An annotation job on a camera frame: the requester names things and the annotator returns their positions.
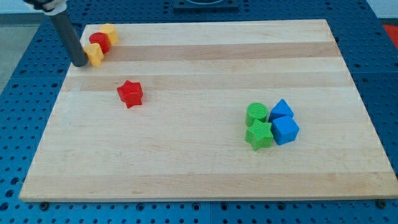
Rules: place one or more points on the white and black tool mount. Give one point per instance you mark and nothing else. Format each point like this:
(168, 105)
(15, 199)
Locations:
(48, 7)

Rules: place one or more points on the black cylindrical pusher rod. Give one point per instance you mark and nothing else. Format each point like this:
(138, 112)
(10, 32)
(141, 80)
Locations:
(69, 38)

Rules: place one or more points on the red star block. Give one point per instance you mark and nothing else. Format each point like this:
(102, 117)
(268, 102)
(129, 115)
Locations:
(130, 93)

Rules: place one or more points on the yellow heart block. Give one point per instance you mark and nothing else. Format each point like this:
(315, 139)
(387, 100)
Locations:
(94, 54)

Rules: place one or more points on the green star block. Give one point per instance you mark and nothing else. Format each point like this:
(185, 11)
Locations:
(259, 135)

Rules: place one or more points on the red cylinder block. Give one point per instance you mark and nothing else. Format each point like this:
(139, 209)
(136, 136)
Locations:
(101, 39)

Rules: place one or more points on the yellow pentagon block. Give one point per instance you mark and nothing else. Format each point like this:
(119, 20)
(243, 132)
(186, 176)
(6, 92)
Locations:
(110, 31)

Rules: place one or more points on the green cylinder block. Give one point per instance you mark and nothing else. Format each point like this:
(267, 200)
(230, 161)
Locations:
(257, 111)

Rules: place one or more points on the wooden board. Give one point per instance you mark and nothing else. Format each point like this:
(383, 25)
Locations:
(186, 142)

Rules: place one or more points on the blue triangle block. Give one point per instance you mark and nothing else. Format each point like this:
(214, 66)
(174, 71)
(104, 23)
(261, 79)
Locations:
(279, 110)

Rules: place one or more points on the blue cube block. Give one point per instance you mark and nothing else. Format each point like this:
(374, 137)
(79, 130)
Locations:
(284, 129)

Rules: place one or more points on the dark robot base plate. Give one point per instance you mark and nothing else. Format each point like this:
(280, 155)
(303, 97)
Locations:
(204, 5)

